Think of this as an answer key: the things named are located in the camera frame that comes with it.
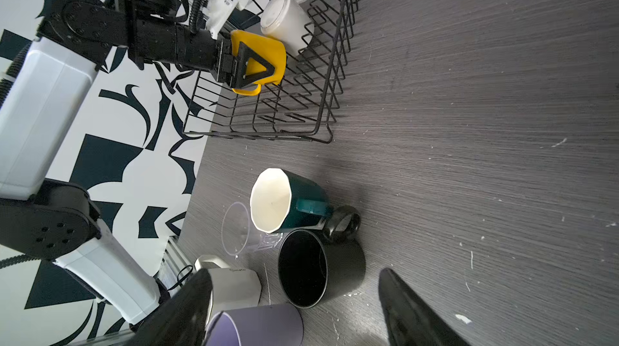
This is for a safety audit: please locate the dark green mug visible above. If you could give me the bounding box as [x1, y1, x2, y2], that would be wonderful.
[250, 168, 334, 234]

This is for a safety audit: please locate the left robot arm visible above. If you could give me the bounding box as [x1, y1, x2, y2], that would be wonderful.
[1, 0, 287, 325]

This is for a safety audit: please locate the black wire dish rack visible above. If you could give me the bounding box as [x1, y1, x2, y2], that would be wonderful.
[184, 0, 359, 143]

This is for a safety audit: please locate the yellow mug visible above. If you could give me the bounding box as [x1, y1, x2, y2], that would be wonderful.
[231, 30, 287, 96]

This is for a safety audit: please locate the cream white mug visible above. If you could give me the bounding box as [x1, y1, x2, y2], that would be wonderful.
[195, 255, 262, 324]

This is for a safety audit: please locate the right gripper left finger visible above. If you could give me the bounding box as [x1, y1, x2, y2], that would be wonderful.
[126, 270, 213, 345]

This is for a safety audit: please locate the clear glass cup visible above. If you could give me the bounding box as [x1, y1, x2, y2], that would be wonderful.
[221, 202, 284, 257]

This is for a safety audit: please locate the white mug red inside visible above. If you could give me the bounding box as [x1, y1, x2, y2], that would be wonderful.
[260, 0, 314, 57]

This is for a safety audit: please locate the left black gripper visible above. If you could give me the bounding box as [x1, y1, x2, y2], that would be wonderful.
[212, 38, 276, 90]

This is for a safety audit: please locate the black mug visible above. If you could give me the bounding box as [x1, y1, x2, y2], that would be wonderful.
[277, 205, 366, 309]

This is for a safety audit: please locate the lavender cup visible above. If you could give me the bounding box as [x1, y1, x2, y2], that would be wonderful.
[203, 303, 304, 345]

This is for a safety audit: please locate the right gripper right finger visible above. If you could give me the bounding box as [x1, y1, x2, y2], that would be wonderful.
[378, 268, 468, 346]

